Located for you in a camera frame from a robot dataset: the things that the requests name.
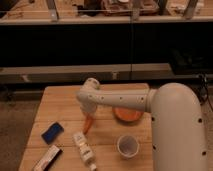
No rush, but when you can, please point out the white paper cup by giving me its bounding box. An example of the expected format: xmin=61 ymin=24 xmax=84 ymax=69
xmin=116 ymin=135 xmax=140 ymax=159

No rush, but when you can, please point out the orange round plate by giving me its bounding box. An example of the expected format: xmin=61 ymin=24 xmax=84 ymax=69
xmin=112 ymin=107 xmax=143 ymax=123

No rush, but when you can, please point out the blue sponge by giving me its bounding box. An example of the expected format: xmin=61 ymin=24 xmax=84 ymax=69
xmin=41 ymin=122 xmax=64 ymax=144

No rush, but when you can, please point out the black device on shelf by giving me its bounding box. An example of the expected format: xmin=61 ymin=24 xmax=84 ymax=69
xmin=169 ymin=48 xmax=213 ymax=75

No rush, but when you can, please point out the white squeeze bottle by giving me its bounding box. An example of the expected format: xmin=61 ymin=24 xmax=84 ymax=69
xmin=73 ymin=132 xmax=97 ymax=171

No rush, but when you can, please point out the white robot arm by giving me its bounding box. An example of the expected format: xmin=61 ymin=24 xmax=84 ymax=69
xmin=76 ymin=78 xmax=208 ymax=171

